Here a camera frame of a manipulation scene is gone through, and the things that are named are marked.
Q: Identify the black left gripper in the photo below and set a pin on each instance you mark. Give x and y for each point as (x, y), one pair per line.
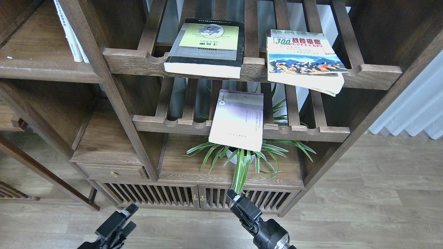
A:
(112, 232)

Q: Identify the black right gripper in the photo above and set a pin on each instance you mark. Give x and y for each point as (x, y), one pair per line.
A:
(266, 235)

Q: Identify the pale purple book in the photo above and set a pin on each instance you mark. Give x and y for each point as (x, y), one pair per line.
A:
(238, 120)

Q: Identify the brass drawer knob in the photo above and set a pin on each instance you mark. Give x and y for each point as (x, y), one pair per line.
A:
(114, 174)

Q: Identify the white plant pot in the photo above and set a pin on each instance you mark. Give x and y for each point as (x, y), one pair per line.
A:
(232, 155)

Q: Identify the green spider plant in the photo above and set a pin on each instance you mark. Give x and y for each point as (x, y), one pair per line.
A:
(268, 154)

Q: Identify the dark wooden bookshelf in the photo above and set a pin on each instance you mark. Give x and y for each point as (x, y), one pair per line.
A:
(123, 112)

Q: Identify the colourful 300 paperback book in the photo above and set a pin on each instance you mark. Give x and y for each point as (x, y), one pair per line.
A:
(305, 60)

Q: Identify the black and yellow book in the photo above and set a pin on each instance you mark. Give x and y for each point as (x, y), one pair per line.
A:
(207, 47)

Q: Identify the white book left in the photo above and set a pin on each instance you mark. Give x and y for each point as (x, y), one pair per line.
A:
(77, 56)

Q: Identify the white book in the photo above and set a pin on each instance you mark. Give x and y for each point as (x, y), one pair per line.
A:
(77, 56)
(84, 56)

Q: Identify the white book right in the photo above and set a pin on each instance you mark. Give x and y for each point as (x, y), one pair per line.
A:
(84, 56)

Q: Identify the white curtain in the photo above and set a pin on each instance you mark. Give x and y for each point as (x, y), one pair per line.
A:
(419, 108)

